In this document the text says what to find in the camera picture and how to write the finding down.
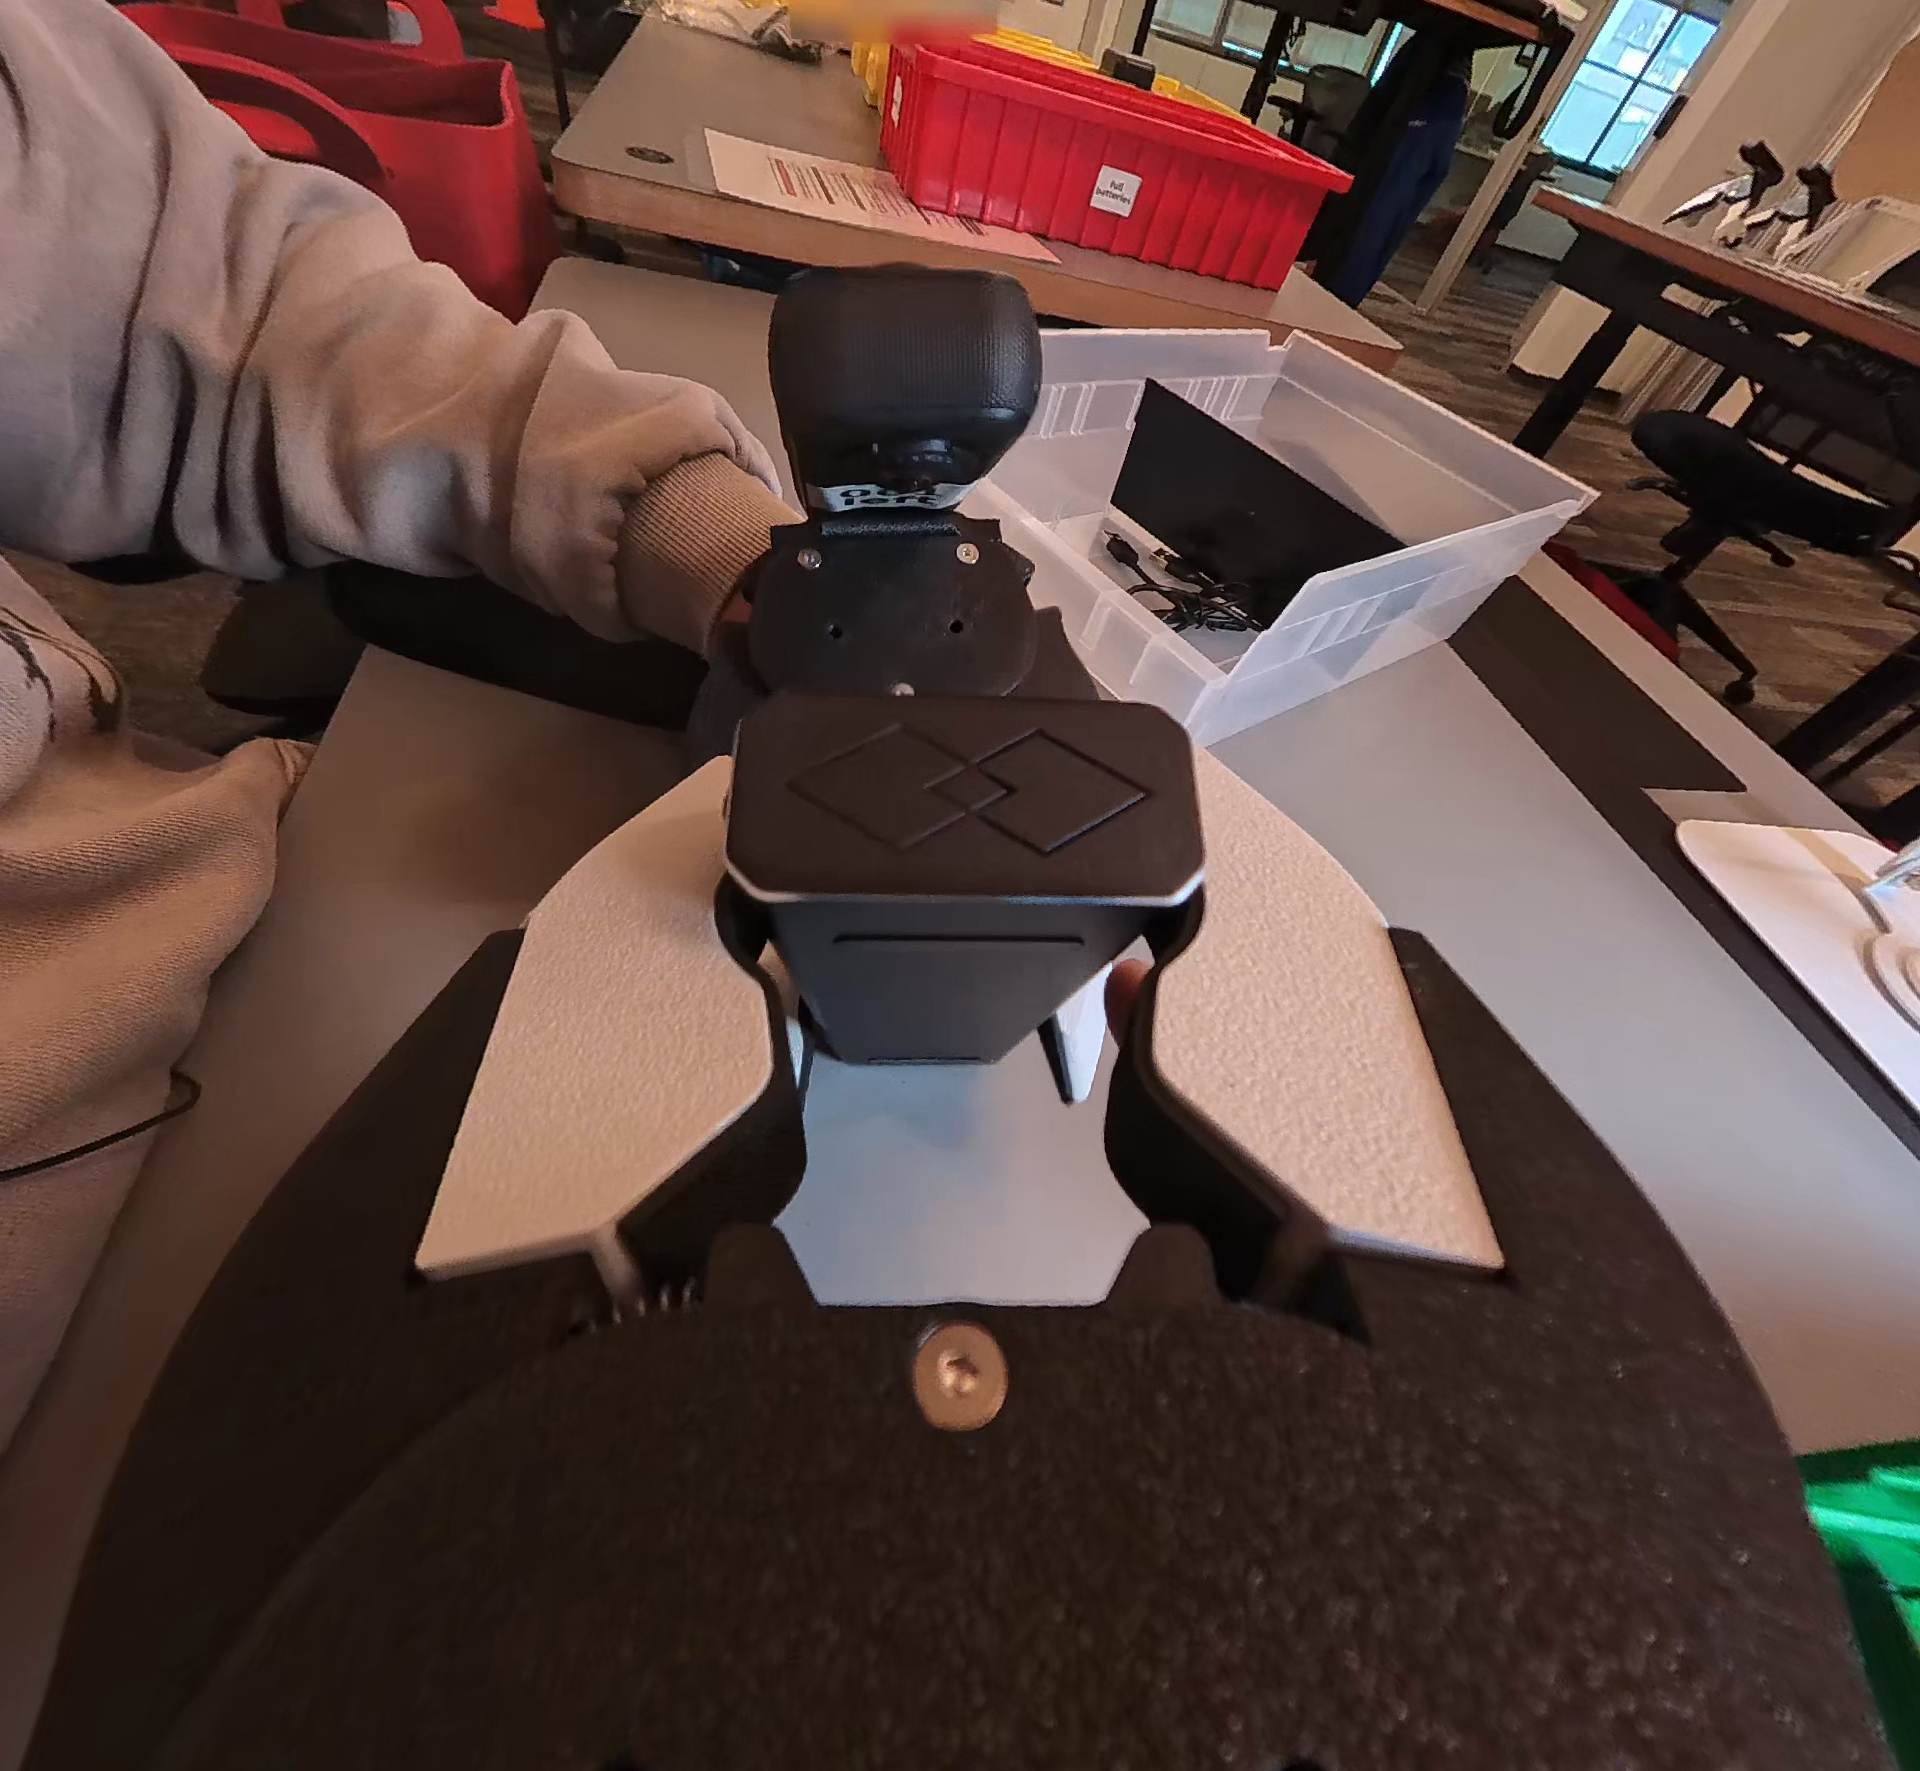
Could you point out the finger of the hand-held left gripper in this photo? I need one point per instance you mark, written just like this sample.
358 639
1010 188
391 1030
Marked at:
1083 1059

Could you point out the desk with wooden edge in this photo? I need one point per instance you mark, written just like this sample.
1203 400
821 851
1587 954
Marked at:
659 196

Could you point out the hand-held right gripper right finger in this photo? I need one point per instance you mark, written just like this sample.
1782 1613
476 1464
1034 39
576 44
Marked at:
1304 1052

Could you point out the person's right hand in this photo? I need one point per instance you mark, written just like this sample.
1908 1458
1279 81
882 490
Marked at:
1128 1002

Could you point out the yellow plastic bins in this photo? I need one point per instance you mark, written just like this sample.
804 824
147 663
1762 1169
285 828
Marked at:
1050 54

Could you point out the black divider in clear bin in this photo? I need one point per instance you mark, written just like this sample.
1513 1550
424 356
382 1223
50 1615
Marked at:
1244 496

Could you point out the clear plastic bin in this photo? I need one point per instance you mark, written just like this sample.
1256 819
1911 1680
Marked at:
1441 512

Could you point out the black office chair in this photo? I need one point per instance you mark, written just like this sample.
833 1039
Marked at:
1740 482

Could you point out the person's grey sweatshirt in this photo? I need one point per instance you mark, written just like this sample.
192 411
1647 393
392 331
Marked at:
104 901

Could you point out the wooden table with black legs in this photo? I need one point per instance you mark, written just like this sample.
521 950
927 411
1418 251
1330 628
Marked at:
1695 242

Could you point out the printed paper sheet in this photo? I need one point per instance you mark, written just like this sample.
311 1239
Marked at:
779 174

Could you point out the red tote bag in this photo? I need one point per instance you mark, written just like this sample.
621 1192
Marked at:
449 152

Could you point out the green plastic bin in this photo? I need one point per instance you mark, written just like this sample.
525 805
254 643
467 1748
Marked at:
1868 1577

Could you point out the person's left forearm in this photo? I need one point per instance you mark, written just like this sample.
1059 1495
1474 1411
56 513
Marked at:
375 346

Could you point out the red plastic bin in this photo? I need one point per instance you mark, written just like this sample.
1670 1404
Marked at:
1020 152

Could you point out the clear plastic bag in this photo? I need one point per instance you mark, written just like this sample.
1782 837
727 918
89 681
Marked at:
704 0

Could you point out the black box with diamond emblem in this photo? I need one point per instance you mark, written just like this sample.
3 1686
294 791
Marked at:
959 811

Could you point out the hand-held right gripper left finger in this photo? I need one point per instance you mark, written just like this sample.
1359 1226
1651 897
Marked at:
601 1052

